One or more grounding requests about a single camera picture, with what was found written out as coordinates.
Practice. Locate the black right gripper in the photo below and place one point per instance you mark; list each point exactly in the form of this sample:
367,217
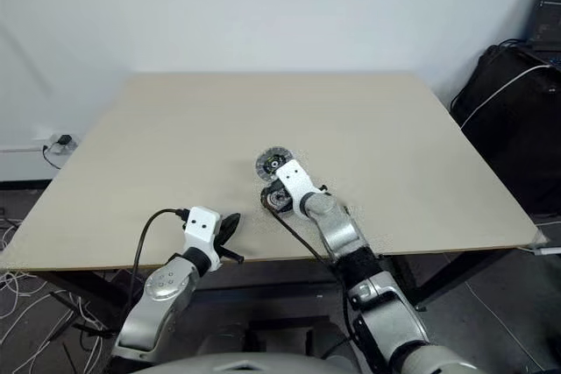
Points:
289,205

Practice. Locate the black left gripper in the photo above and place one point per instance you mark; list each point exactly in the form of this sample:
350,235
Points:
222,249

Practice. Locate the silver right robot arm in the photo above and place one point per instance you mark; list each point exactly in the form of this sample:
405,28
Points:
337,225

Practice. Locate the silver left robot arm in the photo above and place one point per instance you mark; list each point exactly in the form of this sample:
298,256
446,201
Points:
166,286

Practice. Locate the silver robot torso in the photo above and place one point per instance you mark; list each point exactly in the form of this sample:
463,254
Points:
263,365

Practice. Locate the black power adapter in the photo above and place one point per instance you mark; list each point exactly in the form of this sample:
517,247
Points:
65,139

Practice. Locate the large black bag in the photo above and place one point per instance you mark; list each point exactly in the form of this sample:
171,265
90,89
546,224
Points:
504,150

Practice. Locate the white plug at table edge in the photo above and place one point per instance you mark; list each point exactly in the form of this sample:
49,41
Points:
548,251

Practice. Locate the black laptop computer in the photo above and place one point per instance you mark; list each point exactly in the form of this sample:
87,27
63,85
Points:
548,10

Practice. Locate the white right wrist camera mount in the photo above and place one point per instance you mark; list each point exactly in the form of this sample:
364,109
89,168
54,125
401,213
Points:
296,181

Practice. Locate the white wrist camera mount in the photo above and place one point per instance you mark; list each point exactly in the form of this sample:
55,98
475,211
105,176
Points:
296,181
201,227

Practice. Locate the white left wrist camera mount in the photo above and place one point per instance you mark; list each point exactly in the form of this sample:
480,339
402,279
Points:
201,227

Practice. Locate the white wall socket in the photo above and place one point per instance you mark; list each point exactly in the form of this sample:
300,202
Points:
75,143

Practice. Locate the black table frame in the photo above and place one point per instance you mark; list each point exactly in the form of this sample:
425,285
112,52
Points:
460,270

